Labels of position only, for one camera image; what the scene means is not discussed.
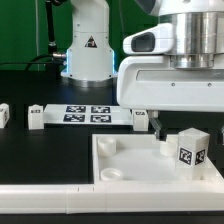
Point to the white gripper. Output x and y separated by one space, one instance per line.
149 83

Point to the white square tabletop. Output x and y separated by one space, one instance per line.
142 158

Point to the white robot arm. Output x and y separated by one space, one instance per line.
177 65

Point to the white L-shaped obstacle fence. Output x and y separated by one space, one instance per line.
102 198

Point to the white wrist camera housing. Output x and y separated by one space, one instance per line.
152 41

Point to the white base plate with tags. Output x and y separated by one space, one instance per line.
86 115

